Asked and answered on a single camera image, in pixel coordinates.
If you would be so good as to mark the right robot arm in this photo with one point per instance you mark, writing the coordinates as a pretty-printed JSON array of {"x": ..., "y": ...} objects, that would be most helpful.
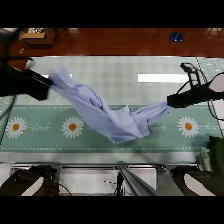
[{"x": 213, "y": 88}]

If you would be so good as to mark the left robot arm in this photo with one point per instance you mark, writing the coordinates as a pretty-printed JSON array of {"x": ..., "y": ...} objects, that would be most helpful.
[{"x": 20, "y": 83}]

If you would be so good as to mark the light blue shirt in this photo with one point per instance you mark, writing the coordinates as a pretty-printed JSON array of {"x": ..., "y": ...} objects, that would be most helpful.
[{"x": 110, "y": 116}]

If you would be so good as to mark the brown cardboard box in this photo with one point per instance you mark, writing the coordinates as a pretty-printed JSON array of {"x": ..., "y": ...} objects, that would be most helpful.
[{"x": 38, "y": 36}]

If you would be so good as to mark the silver frame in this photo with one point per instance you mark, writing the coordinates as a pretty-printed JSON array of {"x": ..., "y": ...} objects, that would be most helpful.
[{"x": 136, "y": 183}]

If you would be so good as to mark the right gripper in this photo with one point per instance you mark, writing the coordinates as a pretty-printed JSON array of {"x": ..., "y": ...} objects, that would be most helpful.
[{"x": 185, "y": 98}]

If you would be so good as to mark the blue round disc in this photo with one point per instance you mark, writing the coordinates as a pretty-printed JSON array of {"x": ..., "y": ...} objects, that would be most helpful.
[{"x": 176, "y": 36}]

